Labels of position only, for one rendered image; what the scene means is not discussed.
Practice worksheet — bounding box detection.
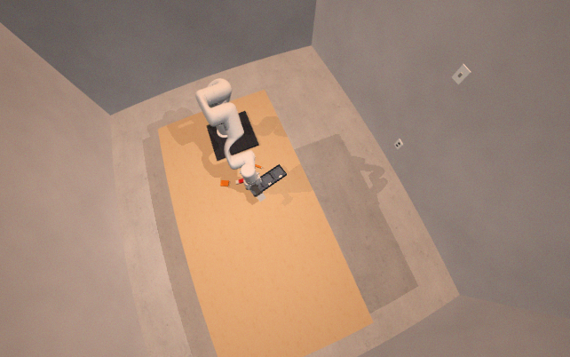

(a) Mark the dark grey rack of bins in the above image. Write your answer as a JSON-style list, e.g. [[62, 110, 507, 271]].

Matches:
[[250, 164, 287, 197]]

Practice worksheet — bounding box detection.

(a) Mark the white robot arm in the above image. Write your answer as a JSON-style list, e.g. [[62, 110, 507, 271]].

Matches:
[[195, 78, 266, 202]]

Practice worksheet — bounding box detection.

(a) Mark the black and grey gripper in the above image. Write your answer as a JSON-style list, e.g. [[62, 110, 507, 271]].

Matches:
[[243, 175, 262, 190]]

